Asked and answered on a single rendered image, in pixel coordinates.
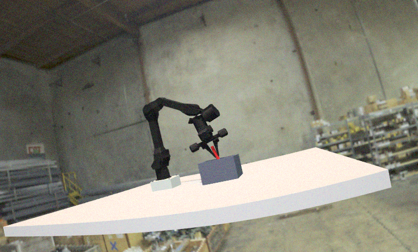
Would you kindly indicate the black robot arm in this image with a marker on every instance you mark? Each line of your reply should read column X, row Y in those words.
column 151, row 112

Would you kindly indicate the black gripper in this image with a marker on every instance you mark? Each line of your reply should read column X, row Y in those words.
column 221, row 133

